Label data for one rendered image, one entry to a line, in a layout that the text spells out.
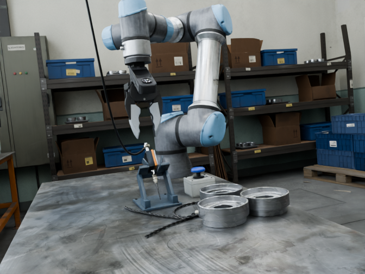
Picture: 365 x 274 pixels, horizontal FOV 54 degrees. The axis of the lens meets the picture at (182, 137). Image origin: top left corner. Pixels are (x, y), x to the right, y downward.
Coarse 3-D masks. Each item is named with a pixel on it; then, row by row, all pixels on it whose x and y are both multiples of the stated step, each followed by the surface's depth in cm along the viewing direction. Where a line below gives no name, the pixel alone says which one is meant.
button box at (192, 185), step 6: (186, 180) 101; (192, 180) 98; (198, 180) 98; (204, 180) 98; (210, 180) 99; (186, 186) 101; (192, 186) 97; (198, 186) 98; (186, 192) 102; (192, 192) 97; (198, 192) 98
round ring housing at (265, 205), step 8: (248, 192) 83; (256, 192) 84; (264, 192) 84; (272, 192) 83; (280, 192) 82; (288, 192) 77; (248, 200) 76; (256, 200) 75; (264, 200) 74; (272, 200) 74; (280, 200) 75; (288, 200) 77; (256, 208) 75; (264, 208) 74; (272, 208) 74; (280, 208) 75; (264, 216) 75
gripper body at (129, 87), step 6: (126, 60) 94; (132, 60) 93; (138, 60) 93; (144, 60) 94; (150, 60) 96; (132, 66) 97; (138, 66) 95; (144, 66) 96; (126, 84) 97; (132, 84) 94; (126, 90) 99; (132, 90) 93; (156, 90) 96; (132, 96) 93; (138, 96) 94; (144, 96) 95; (150, 96) 95; (138, 102) 94; (144, 102) 101; (150, 102) 96
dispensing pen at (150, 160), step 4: (144, 144) 99; (148, 144) 98; (144, 148) 99; (148, 148) 98; (148, 152) 95; (144, 156) 96; (148, 156) 95; (152, 156) 95; (148, 160) 94; (152, 160) 94; (152, 164) 94; (152, 168) 94; (152, 172) 94; (152, 176) 94; (156, 176) 94; (156, 180) 93; (156, 184) 93; (156, 188) 92
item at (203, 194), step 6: (204, 186) 91; (210, 186) 92; (216, 186) 92; (222, 186) 92; (228, 186) 92; (234, 186) 91; (240, 186) 88; (204, 192) 84; (210, 192) 89; (216, 192) 89; (222, 192) 89; (228, 192) 82; (234, 192) 83; (240, 192) 84; (204, 198) 84
